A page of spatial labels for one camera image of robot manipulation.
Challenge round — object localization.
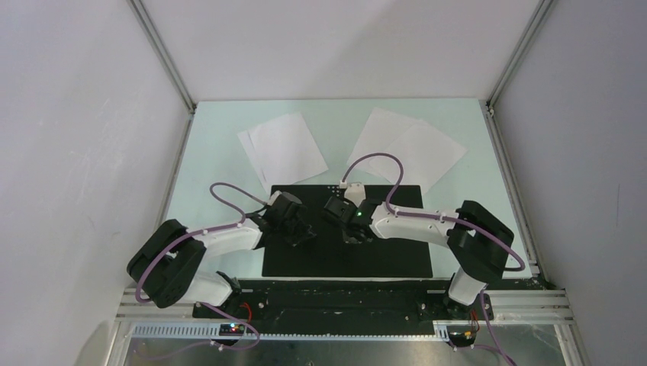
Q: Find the black folder with beige cover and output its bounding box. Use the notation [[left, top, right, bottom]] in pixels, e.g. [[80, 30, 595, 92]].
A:
[[262, 185, 433, 278]]

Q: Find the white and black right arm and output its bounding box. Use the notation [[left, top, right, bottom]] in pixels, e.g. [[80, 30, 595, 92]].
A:
[[322, 197, 526, 319]]

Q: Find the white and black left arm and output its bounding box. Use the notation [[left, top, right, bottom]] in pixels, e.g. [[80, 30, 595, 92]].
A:
[[127, 191, 317, 318]]

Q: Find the white paper sheet upper left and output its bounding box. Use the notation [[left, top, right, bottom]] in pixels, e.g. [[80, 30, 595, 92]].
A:
[[246, 113, 328, 185]]

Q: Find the white paper sheet under left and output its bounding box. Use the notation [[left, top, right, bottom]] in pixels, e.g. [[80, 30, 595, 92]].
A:
[[237, 130, 267, 190]]

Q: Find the white paper sheet front right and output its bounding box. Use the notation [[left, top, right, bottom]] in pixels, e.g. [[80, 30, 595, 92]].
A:
[[383, 122, 467, 194]]

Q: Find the left controller board with LEDs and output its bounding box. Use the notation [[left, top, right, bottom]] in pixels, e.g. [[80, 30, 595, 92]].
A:
[[218, 323, 246, 337]]

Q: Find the controller board with leds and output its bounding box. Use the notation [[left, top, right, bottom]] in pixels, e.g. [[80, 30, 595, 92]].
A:
[[448, 327, 478, 348], [218, 323, 246, 337]]

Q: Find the right controller board with LEDs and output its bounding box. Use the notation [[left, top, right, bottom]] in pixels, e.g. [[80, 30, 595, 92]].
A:
[[448, 327, 478, 348]]

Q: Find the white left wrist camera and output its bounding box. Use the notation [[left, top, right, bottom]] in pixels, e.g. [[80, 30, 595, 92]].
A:
[[267, 191, 282, 206]]

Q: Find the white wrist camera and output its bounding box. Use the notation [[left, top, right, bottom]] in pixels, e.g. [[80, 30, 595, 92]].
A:
[[339, 181, 366, 207], [267, 191, 282, 206]]

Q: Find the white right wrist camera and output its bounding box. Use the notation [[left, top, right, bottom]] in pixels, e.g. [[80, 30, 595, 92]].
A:
[[339, 181, 366, 207]]

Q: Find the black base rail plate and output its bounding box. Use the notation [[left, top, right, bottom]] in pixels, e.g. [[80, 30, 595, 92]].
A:
[[192, 278, 494, 337]]

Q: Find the aluminium front profile rail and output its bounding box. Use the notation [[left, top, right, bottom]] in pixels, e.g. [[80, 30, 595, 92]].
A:
[[116, 287, 575, 324]]

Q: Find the white slotted cable duct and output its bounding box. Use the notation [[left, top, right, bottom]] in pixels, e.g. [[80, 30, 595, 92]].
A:
[[131, 323, 448, 342]]

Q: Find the left aluminium frame post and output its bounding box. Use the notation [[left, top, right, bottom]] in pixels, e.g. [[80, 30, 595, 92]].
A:
[[127, 0, 197, 114]]

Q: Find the aluminium frame post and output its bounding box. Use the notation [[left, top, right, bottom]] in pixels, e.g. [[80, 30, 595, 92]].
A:
[[486, 0, 557, 110], [127, 0, 197, 114]]

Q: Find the right aluminium frame post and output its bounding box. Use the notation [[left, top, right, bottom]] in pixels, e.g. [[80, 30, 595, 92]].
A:
[[486, 0, 557, 110]]

